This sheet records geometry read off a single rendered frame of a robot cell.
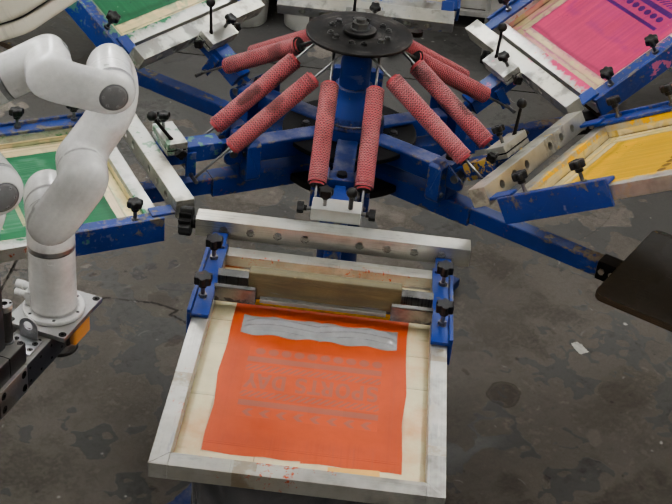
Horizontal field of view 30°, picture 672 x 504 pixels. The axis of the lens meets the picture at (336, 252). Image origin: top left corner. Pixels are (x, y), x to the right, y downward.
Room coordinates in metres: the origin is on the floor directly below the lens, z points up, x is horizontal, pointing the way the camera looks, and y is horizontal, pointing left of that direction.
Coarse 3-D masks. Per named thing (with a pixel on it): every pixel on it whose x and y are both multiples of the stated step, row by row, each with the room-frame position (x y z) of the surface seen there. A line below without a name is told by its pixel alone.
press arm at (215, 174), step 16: (272, 160) 3.14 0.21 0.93; (288, 160) 3.15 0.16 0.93; (304, 160) 3.16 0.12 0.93; (208, 176) 3.02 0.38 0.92; (224, 176) 3.03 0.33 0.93; (240, 176) 3.04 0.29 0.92; (272, 176) 3.09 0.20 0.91; (288, 176) 3.12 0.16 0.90; (192, 192) 2.98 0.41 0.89; (208, 192) 3.01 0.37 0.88; (224, 192) 3.02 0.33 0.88
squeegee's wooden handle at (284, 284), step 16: (256, 272) 2.38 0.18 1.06; (272, 272) 2.39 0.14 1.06; (288, 272) 2.39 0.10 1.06; (304, 272) 2.40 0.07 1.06; (256, 288) 2.38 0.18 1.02; (272, 288) 2.38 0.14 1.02; (288, 288) 2.38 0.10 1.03; (304, 288) 2.38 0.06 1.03; (320, 288) 2.38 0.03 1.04; (336, 288) 2.38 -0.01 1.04; (352, 288) 2.37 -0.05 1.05; (368, 288) 2.37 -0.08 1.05; (384, 288) 2.37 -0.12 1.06; (400, 288) 2.38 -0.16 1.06; (336, 304) 2.38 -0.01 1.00; (352, 304) 2.37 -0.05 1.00; (368, 304) 2.37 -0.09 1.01; (384, 304) 2.37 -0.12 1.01
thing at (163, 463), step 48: (192, 336) 2.21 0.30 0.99; (192, 384) 2.08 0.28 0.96; (432, 384) 2.13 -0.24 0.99; (432, 432) 1.97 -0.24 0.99; (192, 480) 1.79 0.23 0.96; (240, 480) 1.79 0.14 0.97; (288, 480) 1.79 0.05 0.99; (336, 480) 1.80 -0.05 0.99; (384, 480) 1.81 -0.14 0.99; (432, 480) 1.83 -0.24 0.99
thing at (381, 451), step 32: (352, 320) 2.38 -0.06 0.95; (384, 320) 2.39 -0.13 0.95; (320, 352) 2.24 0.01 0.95; (352, 352) 2.25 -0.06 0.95; (384, 352) 2.27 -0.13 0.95; (384, 384) 2.15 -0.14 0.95; (384, 416) 2.05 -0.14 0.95; (320, 448) 1.93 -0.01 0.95; (352, 448) 1.94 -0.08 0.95; (384, 448) 1.95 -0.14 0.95
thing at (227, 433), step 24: (240, 312) 2.36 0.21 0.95; (264, 312) 2.37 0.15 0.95; (288, 312) 2.38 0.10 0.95; (312, 312) 2.39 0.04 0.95; (240, 336) 2.27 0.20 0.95; (264, 336) 2.28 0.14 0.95; (240, 360) 2.18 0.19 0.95; (216, 384) 2.09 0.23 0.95; (240, 384) 2.10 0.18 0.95; (216, 408) 2.02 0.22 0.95; (216, 432) 1.94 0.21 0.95; (240, 432) 1.95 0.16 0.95; (264, 432) 1.96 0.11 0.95; (288, 432) 1.96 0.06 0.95; (264, 456) 1.88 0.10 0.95; (288, 456) 1.89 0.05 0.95
